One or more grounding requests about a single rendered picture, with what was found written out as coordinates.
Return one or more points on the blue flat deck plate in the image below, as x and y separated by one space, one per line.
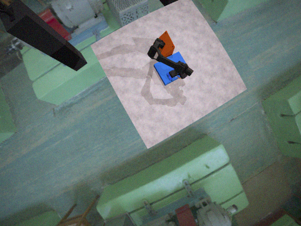
163 69

